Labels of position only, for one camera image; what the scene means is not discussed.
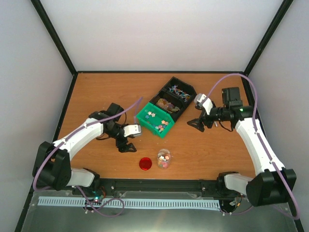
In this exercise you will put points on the red jar lid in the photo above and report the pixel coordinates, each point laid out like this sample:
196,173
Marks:
145,163

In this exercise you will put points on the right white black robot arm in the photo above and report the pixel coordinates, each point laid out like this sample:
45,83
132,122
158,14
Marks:
242,121

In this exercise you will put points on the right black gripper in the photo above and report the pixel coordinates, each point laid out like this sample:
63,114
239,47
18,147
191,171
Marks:
201,126

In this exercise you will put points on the black bin with lollipops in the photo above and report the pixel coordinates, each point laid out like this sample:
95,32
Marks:
184,92

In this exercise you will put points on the metal sheet panel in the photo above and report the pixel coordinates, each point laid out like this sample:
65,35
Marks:
75,219

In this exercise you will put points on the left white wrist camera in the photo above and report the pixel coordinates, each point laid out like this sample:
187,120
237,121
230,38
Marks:
133,130

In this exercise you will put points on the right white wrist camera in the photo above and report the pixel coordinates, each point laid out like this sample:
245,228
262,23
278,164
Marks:
203,102

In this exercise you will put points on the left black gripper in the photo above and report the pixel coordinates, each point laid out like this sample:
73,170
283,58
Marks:
124,149

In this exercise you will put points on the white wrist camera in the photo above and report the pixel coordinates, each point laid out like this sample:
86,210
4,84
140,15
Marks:
133,130
203,102

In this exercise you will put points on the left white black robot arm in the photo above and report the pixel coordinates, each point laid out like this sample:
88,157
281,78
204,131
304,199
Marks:
52,167

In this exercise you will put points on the black aluminium frame rail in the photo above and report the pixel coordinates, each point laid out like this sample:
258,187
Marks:
154,184

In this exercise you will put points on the clear plastic jar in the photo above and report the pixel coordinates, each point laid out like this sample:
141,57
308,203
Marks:
163,158

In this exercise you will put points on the black bin with popsicle candies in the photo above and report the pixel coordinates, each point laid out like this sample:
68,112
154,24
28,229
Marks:
170,103

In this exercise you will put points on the green plastic candy bin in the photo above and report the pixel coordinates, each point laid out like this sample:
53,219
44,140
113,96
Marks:
155,120

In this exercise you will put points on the light blue slotted cable duct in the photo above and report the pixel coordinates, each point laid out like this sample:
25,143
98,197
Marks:
130,203

